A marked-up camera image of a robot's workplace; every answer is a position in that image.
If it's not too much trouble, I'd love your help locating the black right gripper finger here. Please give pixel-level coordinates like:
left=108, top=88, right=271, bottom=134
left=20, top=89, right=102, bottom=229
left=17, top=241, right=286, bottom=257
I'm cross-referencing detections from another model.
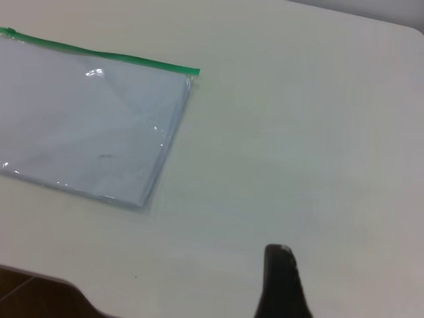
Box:
left=254, top=244, right=314, bottom=318

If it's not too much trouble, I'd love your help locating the clear plastic zipper bag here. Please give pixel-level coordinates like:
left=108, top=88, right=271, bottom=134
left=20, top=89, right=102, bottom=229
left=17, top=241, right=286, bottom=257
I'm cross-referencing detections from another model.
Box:
left=0, top=26, right=201, bottom=213

